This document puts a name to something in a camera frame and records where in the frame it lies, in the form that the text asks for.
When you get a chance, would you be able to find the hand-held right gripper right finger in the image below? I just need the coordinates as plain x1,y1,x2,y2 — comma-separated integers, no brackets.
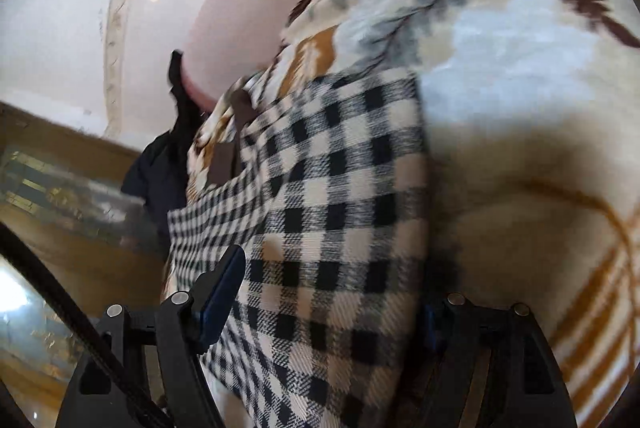
415,292,579,428

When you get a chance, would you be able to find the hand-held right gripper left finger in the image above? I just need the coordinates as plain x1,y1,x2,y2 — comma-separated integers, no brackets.
55,244,247,428

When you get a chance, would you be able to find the black and white checked coat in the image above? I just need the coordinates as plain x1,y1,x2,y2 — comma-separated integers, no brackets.
167,68,451,428

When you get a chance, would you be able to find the dark cloth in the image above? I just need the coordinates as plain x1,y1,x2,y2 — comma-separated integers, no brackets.
120,50,207,259

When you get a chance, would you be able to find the wooden glass door cabinet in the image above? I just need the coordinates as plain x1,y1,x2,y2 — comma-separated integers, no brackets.
0,100,173,428

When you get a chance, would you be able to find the floral printed blanket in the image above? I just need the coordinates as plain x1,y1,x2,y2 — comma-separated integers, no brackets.
160,0,640,428

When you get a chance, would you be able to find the pink padded headboard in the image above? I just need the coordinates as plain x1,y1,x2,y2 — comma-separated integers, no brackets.
182,0,383,107

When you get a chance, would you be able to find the black cable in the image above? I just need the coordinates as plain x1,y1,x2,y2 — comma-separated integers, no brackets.
0,224,173,428

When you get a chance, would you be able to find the ornate wall moulding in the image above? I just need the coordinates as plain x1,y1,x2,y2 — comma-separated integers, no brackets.
102,0,168,140

